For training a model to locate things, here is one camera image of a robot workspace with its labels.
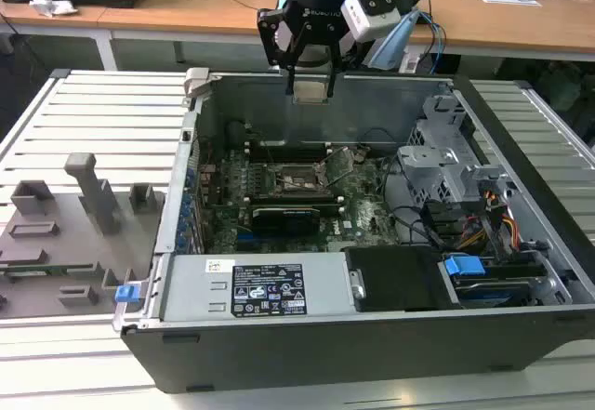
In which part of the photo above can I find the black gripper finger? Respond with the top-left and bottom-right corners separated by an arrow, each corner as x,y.
324,37 -> 358,101
258,7 -> 301,99

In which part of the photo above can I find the silver square CPU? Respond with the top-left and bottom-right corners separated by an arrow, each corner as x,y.
292,79 -> 330,104

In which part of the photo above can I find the metal socket cover frame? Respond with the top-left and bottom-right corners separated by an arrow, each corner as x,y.
317,147 -> 362,187

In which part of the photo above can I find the CPU socket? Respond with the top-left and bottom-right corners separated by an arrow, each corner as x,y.
272,162 -> 335,197

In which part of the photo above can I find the wooden desk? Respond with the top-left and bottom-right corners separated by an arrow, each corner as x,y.
97,0 -> 595,65
0,0 -> 117,72

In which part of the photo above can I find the silver metal drive cage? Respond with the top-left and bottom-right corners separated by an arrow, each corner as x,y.
397,93 -> 512,206

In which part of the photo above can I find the green motherboard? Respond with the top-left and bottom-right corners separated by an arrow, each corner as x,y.
197,147 -> 405,256

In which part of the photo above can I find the black graphics card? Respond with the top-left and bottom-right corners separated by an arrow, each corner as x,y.
250,204 -> 322,237

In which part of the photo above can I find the black plastic shroud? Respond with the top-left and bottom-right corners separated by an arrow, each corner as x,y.
346,245 -> 461,313

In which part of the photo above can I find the crumpled white paper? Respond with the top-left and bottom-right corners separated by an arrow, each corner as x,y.
28,0 -> 79,19

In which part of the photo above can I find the hard disk in blue carrier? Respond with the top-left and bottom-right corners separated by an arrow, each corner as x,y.
441,252 -> 545,310

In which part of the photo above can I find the silver power supply with label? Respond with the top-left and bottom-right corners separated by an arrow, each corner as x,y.
160,254 -> 357,323

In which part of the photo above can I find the black open PC case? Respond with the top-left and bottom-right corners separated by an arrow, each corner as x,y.
113,68 -> 595,395

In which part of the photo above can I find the blue plastic latch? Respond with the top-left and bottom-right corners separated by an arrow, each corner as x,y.
114,284 -> 140,304

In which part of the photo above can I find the grey parts rack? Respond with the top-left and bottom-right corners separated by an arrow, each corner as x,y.
0,152 -> 167,321

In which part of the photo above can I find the green RAM stick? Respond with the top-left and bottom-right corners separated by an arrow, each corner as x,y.
0,263 -> 97,276

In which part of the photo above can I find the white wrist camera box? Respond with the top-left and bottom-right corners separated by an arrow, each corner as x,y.
340,0 -> 402,39

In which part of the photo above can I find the grey case latch handle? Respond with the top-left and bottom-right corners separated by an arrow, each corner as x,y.
183,68 -> 213,99

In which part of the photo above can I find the blue cable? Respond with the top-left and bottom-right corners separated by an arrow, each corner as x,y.
416,7 -> 448,75

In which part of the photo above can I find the coloured wire bundle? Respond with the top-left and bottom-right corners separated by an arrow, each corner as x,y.
457,186 -> 520,253

